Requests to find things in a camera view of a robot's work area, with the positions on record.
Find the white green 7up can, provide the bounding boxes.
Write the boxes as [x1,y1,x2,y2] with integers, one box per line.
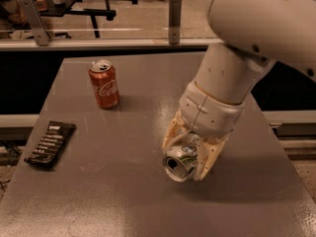
[163,133,198,182]

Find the metal barrier rail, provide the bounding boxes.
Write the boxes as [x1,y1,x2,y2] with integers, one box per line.
[0,38,221,51]

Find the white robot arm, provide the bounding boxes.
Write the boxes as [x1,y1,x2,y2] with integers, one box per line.
[162,0,316,182]

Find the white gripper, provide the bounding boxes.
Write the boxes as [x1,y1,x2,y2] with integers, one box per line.
[162,82,245,181]

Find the black snack bar wrapper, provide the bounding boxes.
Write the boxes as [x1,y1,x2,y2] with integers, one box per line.
[25,120,76,168]

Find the red Coca-Cola can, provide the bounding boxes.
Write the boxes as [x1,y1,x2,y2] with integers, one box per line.
[88,59,119,109]

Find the middle metal glass bracket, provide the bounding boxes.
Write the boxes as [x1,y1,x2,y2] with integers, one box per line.
[168,0,182,44]

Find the black background table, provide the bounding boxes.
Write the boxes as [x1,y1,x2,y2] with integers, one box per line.
[40,0,138,38]

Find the metal glass bracket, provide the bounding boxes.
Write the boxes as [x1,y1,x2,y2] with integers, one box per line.
[18,0,51,46]
[168,0,182,44]

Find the left metal glass bracket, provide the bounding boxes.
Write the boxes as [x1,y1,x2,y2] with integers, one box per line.
[18,0,51,46]

